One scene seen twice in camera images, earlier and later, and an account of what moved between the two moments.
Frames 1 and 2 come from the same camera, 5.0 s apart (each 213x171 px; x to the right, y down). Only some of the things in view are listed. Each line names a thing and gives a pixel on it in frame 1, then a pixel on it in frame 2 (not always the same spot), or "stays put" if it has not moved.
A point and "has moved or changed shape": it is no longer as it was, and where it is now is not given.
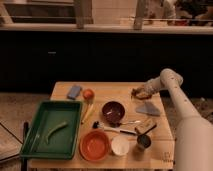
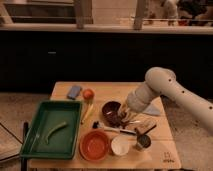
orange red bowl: (94, 145) stays put
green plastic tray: (54, 131) stays put
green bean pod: (54, 129) stays put
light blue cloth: (148, 108) stays put
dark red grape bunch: (134, 92) has moved or changed shape
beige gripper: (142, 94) → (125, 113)
